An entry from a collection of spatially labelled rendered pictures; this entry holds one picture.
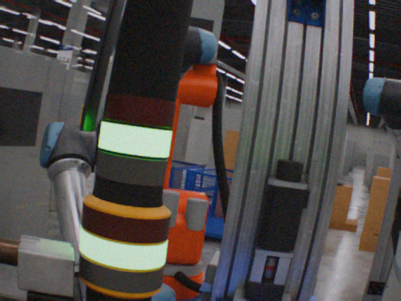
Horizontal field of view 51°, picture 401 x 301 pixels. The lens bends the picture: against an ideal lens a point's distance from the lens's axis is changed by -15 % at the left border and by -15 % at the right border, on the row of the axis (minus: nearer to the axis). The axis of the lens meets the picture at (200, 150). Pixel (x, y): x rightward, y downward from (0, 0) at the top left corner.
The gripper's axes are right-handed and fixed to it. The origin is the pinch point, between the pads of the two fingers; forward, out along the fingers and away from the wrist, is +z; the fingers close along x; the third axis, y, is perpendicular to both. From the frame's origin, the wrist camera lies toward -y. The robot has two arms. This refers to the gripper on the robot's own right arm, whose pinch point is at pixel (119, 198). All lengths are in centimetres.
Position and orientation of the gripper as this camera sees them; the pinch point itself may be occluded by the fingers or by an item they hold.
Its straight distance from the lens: 80.1
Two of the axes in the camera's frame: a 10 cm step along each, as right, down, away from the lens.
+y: 3.0, -0.1, 9.5
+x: -9.4, -1.6, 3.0
